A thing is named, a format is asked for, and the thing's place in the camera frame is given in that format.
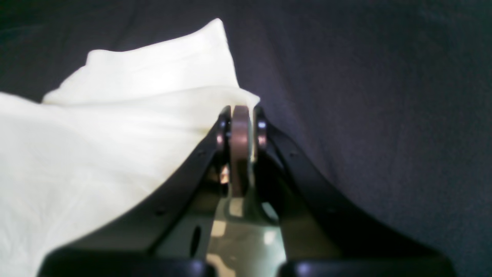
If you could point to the black table cloth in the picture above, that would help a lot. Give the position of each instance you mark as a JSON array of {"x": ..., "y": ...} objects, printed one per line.
[{"x": 391, "y": 99}]

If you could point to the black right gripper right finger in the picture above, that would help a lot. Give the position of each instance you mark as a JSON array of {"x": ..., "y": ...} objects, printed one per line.
[{"x": 324, "y": 233}]

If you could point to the light green T-shirt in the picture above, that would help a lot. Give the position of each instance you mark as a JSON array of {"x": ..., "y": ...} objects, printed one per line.
[{"x": 111, "y": 133}]

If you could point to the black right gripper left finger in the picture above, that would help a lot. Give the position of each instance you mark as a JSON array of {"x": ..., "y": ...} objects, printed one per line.
[{"x": 167, "y": 234}]

